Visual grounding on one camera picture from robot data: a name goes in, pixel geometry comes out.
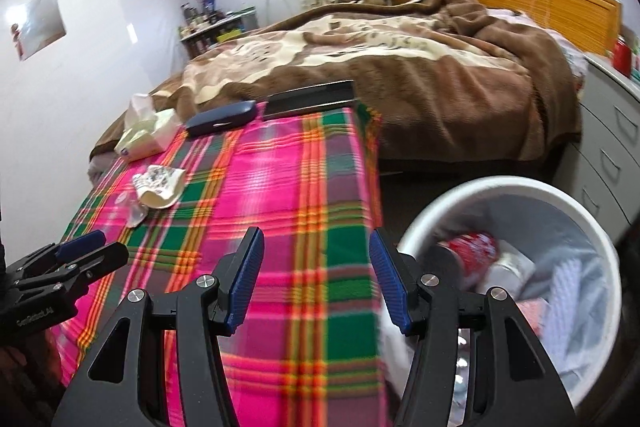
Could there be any small clear plastic cup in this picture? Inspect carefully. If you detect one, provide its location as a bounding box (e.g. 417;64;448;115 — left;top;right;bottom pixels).
115;190;149;229

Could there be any patterned paper cup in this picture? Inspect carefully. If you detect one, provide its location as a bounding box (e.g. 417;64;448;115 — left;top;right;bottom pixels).
132;165;186;210

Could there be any clear plastic bottle red cap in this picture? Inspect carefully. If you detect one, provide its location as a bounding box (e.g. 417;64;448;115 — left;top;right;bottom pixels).
438;232;499;289

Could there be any milk carton box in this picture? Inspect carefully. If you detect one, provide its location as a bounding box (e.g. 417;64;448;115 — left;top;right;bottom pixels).
516;298;549;337

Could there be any translucent trash bag liner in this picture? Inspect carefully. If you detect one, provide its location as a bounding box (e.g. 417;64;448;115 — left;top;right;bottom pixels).
434;195;608;393

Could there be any white round trash bin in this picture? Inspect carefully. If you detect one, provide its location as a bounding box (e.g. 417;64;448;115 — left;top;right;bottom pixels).
398;176;622;413

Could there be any white plastic yogurt cup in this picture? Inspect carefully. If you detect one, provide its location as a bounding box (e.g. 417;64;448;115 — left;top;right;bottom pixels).
475;239;536;299

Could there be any pink green plaid blanket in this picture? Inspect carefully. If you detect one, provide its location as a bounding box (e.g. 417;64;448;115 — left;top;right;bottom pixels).
53;107;387;426

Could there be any tissue pack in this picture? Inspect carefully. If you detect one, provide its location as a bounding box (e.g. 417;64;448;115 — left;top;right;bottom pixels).
114;93;182;161

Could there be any dark blue glasses case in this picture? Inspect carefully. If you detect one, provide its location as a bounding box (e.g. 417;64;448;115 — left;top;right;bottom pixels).
184;101;258;139

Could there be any black smartphone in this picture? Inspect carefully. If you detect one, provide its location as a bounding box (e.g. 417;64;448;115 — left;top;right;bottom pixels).
262;80;359;120

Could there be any grey three-drawer nightstand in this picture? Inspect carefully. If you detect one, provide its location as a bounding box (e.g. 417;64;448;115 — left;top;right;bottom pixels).
553;53;640;243

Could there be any cluttered side table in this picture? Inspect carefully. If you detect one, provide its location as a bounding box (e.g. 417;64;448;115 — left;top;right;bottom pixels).
179;6;258;58

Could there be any brown patterned bed blanket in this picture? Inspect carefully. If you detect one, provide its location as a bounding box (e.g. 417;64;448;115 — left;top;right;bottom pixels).
88;0;584;163

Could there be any red jar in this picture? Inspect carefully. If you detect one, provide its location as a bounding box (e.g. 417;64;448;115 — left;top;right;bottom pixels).
612;35;632;78

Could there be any wooden bed headboard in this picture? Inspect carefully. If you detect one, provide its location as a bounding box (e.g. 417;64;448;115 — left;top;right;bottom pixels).
478;0;622;55

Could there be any wall poster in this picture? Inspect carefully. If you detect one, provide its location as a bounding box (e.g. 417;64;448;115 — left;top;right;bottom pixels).
4;0;66;61

